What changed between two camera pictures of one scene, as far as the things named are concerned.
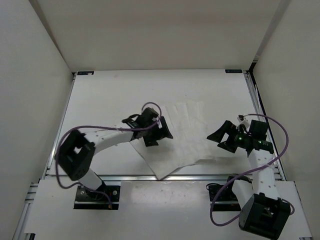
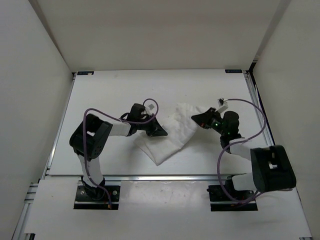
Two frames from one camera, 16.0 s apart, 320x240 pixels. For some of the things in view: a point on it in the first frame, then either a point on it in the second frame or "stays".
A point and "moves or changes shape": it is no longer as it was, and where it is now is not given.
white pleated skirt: x=191 y=143 moves or changes shape
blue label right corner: x=233 y=71 stays
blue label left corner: x=85 y=72 stays
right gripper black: x=227 y=127 → x=203 y=119
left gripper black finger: x=164 y=131 → x=156 y=129
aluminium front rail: x=280 y=178 stays
